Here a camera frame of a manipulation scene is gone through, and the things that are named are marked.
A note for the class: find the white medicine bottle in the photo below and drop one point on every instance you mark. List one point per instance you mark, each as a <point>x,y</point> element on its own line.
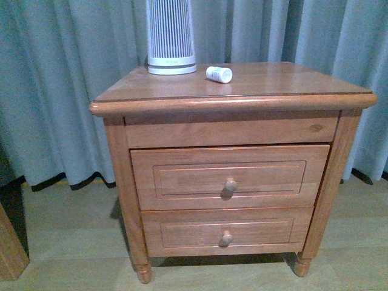
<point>219,74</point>

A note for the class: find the wooden drawer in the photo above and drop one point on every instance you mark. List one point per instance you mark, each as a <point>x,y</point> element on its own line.
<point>226,231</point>
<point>231,177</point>

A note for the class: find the wooden nightstand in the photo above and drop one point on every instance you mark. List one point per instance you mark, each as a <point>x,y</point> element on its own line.
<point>265,104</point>

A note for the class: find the white cylindrical air purifier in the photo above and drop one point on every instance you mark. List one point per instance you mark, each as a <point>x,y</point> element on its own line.
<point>170,41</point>

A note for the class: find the grey curtain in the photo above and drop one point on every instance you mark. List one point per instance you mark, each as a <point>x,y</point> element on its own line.
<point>58,56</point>

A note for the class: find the wooden bed frame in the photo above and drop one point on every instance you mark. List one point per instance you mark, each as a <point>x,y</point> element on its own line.
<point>14,259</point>

